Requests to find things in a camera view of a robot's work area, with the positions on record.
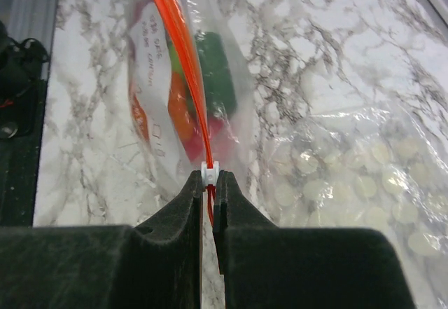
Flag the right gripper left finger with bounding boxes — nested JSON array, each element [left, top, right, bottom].
[[1, 171, 203, 308]]

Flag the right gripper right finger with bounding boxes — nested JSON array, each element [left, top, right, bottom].
[[213, 171, 414, 308]]

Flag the clear zip bag orange zipper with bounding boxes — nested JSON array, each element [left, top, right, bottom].
[[111, 0, 260, 226]]

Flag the orange tangerine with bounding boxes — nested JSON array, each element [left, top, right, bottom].
[[168, 72, 195, 142]]

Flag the dark green lime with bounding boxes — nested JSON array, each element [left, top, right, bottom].
[[195, 32, 237, 117]]

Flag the green apple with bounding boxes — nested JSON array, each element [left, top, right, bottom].
[[168, 43, 183, 76]]

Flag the clear bag of white discs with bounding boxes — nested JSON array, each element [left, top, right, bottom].
[[265, 104, 447, 308]]

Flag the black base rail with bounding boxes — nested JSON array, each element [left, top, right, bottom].
[[1, 25, 50, 227]]

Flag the aluminium frame rail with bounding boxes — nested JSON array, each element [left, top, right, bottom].
[[1, 0, 58, 50]]

